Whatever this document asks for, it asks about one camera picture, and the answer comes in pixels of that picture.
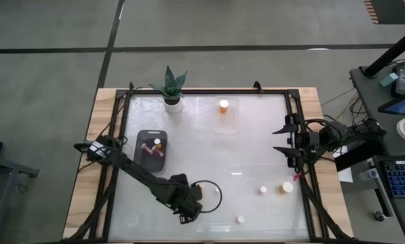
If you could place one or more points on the grey metal bench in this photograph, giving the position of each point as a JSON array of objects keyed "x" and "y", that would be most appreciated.
[{"x": 5, "y": 164}]

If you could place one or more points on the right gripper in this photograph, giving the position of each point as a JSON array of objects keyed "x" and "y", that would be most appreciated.
[{"x": 307, "y": 140}]

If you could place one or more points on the clear water bottle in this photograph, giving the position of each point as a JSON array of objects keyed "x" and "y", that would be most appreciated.
[{"x": 368, "y": 175}]

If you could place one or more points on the black diagonal pole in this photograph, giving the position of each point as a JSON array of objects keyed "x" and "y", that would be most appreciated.
[{"x": 392, "y": 52}]

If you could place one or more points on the small teal box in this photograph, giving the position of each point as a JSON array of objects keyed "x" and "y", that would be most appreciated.
[{"x": 389, "y": 80}]

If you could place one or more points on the black aluminium table frame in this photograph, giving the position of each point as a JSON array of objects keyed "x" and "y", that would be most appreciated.
[{"x": 205, "y": 91}]

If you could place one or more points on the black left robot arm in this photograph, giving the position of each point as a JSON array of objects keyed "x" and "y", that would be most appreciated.
[{"x": 137, "y": 171}]

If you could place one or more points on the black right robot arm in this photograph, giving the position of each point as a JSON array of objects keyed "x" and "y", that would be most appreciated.
[{"x": 334, "y": 133}]

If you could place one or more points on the white paper sheet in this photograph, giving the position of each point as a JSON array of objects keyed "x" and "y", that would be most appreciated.
[{"x": 345, "y": 175}]

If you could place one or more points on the dark grey plastic bin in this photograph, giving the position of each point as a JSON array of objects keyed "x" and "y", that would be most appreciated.
[{"x": 148, "y": 166}]

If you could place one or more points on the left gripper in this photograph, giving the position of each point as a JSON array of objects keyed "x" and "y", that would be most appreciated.
[{"x": 185, "y": 200}]

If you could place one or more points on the backlit black keyboard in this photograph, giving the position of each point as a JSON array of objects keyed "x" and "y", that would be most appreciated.
[{"x": 404, "y": 179}]

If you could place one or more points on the dark grey workstation desk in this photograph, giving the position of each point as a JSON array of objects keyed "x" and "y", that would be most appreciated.
[{"x": 368, "y": 101}]

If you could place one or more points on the small black frame clamp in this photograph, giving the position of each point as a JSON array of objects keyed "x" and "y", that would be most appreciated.
[
  {"x": 257, "y": 86},
  {"x": 131, "y": 85}
]

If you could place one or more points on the black castor wheel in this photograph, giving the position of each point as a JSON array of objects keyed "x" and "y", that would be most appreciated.
[{"x": 379, "y": 216}]

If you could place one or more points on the clear plastic bin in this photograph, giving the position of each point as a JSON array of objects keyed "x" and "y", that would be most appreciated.
[{"x": 227, "y": 123}]

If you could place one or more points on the green plant in white pot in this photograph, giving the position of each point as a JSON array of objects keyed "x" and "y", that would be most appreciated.
[{"x": 173, "y": 106}]

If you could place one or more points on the dark mat striped edges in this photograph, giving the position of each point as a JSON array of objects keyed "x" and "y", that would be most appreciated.
[{"x": 388, "y": 10}]

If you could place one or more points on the small orange pill bottle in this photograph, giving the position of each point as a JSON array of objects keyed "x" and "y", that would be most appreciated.
[{"x": 157, "y": 141}]

